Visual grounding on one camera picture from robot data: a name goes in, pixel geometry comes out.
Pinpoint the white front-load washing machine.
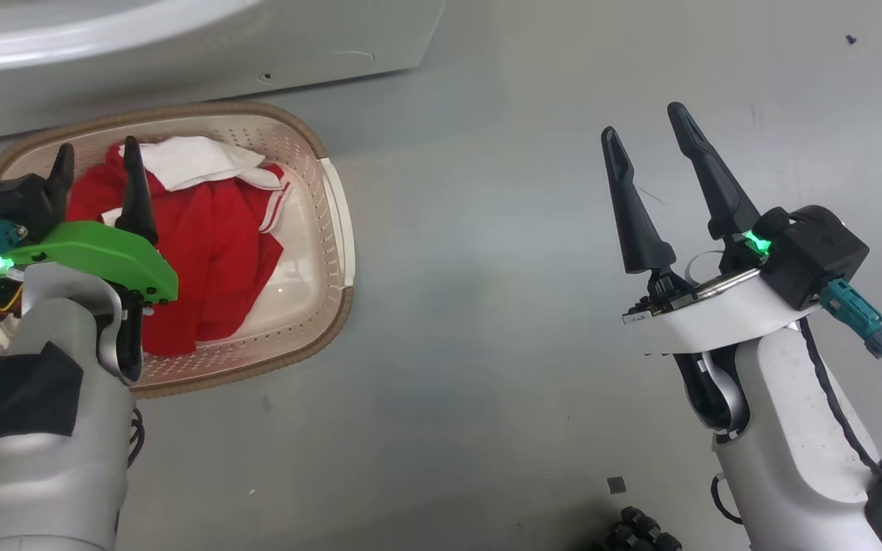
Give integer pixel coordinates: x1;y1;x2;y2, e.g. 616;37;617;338
0;0;446;145

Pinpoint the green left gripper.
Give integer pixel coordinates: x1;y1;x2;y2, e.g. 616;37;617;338
3;136;179;305

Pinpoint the teal right camera connector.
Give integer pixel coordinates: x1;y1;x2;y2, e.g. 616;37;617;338
820;278;882;359

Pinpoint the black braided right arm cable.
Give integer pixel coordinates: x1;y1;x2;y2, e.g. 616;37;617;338
797;318;882;551

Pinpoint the red and white garment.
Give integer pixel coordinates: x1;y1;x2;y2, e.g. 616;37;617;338
66;136;292;358

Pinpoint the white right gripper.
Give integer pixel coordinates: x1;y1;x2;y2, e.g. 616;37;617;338
601;102;822;356

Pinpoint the black ribbed connector cluster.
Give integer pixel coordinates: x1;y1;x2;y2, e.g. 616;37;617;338
606;505;683;551

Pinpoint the cream perforated laundry basket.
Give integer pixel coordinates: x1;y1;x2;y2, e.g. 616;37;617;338
0;101;355;399

